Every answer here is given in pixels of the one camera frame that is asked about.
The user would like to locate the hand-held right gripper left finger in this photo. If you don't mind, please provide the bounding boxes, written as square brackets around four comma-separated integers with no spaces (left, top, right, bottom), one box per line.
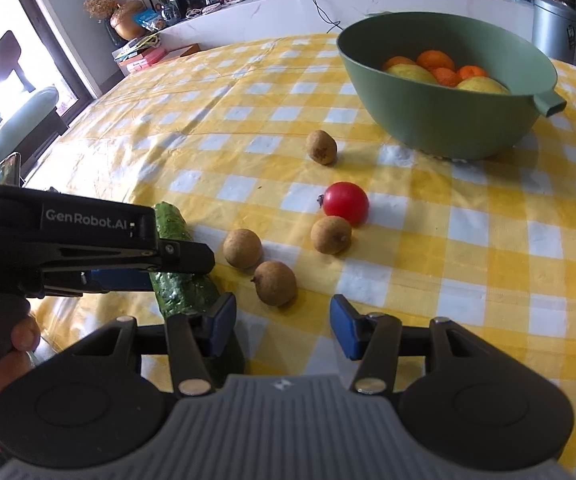
[70,292,239,396]

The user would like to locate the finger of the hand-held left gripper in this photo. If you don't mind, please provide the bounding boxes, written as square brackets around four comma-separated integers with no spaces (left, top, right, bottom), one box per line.
[28,269,157,298]
[42,241,216,276]

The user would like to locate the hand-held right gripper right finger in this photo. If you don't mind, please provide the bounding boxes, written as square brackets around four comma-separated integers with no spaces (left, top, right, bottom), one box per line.
[329,294,489,395]

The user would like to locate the green cucumber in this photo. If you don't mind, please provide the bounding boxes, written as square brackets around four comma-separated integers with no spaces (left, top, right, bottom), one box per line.
[149,201,246,376]

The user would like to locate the brown longan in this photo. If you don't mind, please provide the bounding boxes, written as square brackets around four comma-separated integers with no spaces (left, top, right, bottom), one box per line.
[223,228,263,270]
[251,260,297,307]

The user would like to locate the brown kiwi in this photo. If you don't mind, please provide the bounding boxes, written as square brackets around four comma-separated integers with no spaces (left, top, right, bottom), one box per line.
[306,130,339,166]
[310,215,353,255]

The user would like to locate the red tomato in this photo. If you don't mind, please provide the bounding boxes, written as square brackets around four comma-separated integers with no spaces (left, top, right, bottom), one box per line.
[318,182,370,226]

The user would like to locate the brown kiwi back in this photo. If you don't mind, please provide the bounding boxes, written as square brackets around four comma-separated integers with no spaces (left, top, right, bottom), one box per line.
[306,130,339,166]

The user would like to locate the green plastic bowl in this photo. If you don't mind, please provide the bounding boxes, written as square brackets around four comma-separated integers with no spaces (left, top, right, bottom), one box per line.
[337,11,567,162]

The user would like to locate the yellow-green pear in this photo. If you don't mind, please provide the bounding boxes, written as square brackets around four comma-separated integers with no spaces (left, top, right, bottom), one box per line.
[455,76,510,95]
[387,63,439,85]

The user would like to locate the person's left hand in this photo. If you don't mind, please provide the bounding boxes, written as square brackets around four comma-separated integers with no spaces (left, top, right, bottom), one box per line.
[0,313,42,453]

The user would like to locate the black smartphone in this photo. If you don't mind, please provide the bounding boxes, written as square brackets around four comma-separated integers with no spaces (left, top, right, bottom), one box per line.
[0,152,21,186]

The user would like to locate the light green seat cushion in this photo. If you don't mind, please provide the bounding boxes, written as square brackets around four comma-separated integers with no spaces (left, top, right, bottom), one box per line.
[0,86,60,188]

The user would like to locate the yellow checked tablecloth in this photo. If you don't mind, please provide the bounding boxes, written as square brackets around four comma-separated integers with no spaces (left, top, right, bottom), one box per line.
[22,32,576,461]

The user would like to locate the dark wooden chair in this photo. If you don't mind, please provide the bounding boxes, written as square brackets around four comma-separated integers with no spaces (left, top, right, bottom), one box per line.
[0,30,68,161]

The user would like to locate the pink cardboard box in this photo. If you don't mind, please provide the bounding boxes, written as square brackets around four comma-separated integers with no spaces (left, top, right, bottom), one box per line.
[115,47,166,73]

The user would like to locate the orange cardboard box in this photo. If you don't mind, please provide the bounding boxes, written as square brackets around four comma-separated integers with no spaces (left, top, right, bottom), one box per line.
[160,44,201,61]

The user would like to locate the pile of paper booklets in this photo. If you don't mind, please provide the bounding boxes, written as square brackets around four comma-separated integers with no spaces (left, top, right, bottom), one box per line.
[112,35,159,58]

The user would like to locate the gold round vase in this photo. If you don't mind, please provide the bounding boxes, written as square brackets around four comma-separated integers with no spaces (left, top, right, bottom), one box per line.
[110,0,146,41]

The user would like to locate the blue snack packet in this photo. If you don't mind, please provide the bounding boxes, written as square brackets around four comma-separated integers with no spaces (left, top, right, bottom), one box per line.
[135,10,166,31]

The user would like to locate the dried flower bunch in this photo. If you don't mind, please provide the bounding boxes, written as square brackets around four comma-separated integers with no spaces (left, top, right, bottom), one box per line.
[84,0,118,21]

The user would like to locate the white marble tv cabinet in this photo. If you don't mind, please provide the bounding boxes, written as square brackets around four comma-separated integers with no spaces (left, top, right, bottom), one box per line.
[158,0,576,56]

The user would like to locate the grey metal trash can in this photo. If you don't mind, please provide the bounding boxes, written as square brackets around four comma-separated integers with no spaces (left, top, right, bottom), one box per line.
[532,0,576,63]

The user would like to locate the black power cable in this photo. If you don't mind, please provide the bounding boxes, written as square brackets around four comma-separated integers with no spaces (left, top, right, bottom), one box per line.
[309,0,343,36]

